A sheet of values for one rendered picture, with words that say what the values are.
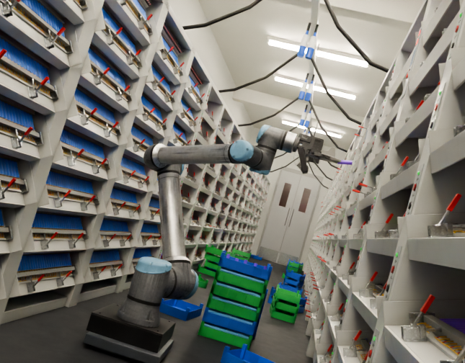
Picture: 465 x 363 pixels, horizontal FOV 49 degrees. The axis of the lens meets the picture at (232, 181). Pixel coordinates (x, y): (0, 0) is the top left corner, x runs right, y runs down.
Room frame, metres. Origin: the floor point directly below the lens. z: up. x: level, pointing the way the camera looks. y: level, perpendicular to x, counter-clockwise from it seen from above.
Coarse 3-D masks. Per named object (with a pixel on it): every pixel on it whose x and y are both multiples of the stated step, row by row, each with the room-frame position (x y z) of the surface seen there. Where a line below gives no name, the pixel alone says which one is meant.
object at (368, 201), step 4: (376, 176) 1.87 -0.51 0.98; (376, 180) 1.87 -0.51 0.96; (376, 184) 1.87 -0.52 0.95; (364, 192) 2.46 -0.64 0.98; (372, 192) 1.99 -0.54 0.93; (360, 196) 2.46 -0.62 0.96; (368, 196) 2.10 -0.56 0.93; (372, 196) 1.99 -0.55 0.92; (360, 200) 2.39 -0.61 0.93; (364, 200) 2.25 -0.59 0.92; (368, 200) 2.11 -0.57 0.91; (372, 200) 2.00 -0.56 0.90; (360, 204) 2.39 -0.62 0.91; (364, 204) 2.26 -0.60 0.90; (368, 204) 2.11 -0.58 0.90; (372, 204) 2.01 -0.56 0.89; (360, 208) 2.40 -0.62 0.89; (364, 208) 2.29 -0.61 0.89
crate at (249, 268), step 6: (222, 252) 2.90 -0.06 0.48; (222, 258) 2.90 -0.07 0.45; (234, 258) 3.09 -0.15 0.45; (222, 264) 2.89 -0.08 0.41; (228, 264) 2.89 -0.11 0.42; (234, 264) 2.89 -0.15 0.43; (240, 264) 2.89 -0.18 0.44; (246, 264) 2.89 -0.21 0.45; (252, 264) 3.08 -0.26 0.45; (270, 264) 3.06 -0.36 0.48; (234, 270) 2.89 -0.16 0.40; (240, 270) 2.89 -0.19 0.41; (246, 270) 2.89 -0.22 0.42; (252, 270) 2.89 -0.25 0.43; (258, 270) 2.88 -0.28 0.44; (264, 270) 2.88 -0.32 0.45; (270, 270) 2.88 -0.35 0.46; (258, 276) 2.88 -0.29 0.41; (264, 276) 2.88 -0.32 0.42
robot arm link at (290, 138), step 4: (288, 132) 2.21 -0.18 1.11; (288, 136) 2.19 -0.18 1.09; (292, 136) 2.19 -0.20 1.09; (296, 136) 2.21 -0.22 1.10; (288, 140) 2.19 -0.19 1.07; (292, 140) 2.18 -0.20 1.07; (284, 144) 2.19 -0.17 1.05; (288, 144) 2.19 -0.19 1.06; (292, 144) 2.19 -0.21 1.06; (284, 148) 2.21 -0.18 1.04; (288, 148) 2.20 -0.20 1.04; (292, 148) 2.20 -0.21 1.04; (288, 152) 2.22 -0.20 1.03
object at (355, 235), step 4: (364, 224) 2.30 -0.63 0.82; (352, 228) 2.46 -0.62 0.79; (356, 228) 2.46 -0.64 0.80; (360, 228) 2.30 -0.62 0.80; (364, 228) 1.87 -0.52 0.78; (348, 232) 2.46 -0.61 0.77; (352, 232) 2.46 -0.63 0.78; (356, 232) 2.46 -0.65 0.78; (360, 232) 2.45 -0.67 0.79; (364, 232) 1.87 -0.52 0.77; (348, 236) 2.46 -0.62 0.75; (352, 236) 2.46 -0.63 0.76; (356, 236) 2.29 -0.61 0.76; (360, 236) 2.03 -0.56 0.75; (352, 240) 2.29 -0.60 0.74; (356, 240) 2.11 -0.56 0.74; (360, 240) 1.95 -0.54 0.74; (352, 244) 2.30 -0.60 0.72; (356, 244) 2.12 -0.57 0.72; (360, 244) 1.96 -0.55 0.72; (352, 248) 2.31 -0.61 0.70; (356, 248) 2.12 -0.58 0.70
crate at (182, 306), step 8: (168, 304) 3.36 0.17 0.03; (176, 304) 3.46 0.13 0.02; (184, 304) 3.46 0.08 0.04; (192, 304) 3.44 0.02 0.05; (200, 304) 3.41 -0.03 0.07; (168, 312) 3.17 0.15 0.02; (176, 312) 3.16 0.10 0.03; (184, 312) 3.15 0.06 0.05; (192, 312) 3.23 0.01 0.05; (200, 312) 3.41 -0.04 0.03; (184, 320) 3.14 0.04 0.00
